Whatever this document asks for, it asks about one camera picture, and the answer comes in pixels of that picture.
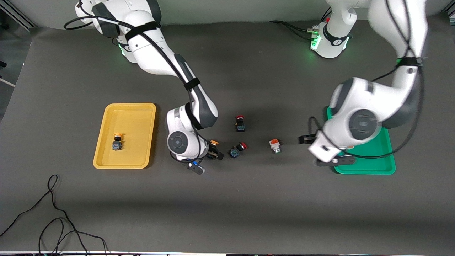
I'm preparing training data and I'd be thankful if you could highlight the grey table mat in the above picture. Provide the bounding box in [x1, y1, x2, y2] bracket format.
[0, 14, 455, 255]

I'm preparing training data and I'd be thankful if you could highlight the green plastic tray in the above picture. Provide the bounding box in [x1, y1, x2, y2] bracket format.
[326, 106, 396, 175]

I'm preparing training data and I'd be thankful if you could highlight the yellow plastic tray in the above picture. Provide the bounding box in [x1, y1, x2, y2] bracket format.
[93, 103, 157, 169]

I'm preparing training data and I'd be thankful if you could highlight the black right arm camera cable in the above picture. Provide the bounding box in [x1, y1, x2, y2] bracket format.
[64, 0, 210, 157]

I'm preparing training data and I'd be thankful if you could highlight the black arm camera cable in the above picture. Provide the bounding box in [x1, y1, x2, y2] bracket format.
[64, 0, 210, 157]
[307, 0, 426, 159]

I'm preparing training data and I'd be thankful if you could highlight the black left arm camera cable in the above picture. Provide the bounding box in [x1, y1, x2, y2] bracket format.
[307, 0, 426, 159]

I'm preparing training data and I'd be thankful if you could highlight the long black base cable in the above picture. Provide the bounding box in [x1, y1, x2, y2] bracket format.
[268, 20, 315, 38]

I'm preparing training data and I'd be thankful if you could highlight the loose thin black cable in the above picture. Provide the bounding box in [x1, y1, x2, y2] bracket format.
[0, 174, 109, 256]

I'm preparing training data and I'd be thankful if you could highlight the aluminium frame rail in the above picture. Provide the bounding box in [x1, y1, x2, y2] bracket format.
[0, 0, 37, 30]

